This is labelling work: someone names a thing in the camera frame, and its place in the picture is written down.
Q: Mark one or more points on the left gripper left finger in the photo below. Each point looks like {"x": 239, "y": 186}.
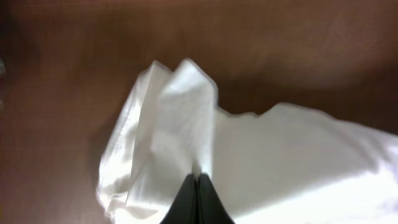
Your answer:
{"x": 183, "y": 210}

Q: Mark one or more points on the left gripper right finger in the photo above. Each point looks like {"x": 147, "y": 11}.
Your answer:
{"x": 210, "y": 208}

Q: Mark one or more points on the white t-shirt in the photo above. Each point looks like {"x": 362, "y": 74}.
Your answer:
{"x": 289, "y": 165}

